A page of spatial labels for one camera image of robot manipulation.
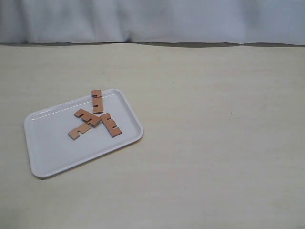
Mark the notched wooden piece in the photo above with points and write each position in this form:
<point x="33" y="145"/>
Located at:
<point x="76" y="132"/>
<point x="88" y="117"/>
<point x="97" y="101"/>
<point x="110" y="124"/>

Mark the white plastic tray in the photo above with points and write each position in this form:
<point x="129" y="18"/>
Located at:
<point x="52" y="151"/>

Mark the white backdrop cloth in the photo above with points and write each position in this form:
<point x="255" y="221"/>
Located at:
<point x="166" y="21"/>

